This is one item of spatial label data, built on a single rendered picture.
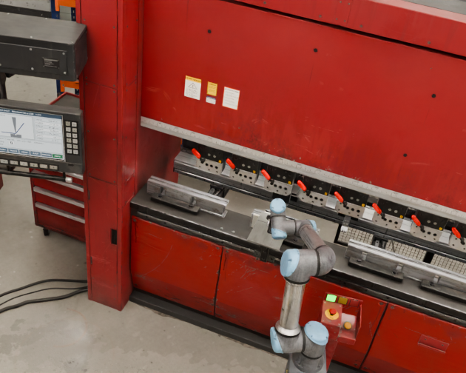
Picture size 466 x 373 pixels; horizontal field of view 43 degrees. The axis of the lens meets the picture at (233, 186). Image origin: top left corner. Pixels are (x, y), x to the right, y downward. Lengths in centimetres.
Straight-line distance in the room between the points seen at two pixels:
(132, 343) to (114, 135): 141
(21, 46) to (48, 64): 13
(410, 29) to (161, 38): 119
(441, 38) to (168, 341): 244
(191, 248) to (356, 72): 145
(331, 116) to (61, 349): 219
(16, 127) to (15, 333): 149
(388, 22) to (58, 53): 145
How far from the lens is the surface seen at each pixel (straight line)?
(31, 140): 307
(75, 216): 423
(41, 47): 283
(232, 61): 292
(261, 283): 351
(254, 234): 317
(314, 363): 288
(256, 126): 303
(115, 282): 387
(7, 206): 493
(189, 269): 364
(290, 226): 287
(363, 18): 267
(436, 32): 266
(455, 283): 339
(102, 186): 340
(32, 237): 462
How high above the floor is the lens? 308
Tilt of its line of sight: 37 degrees down
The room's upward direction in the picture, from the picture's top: 8 degrees clockwise
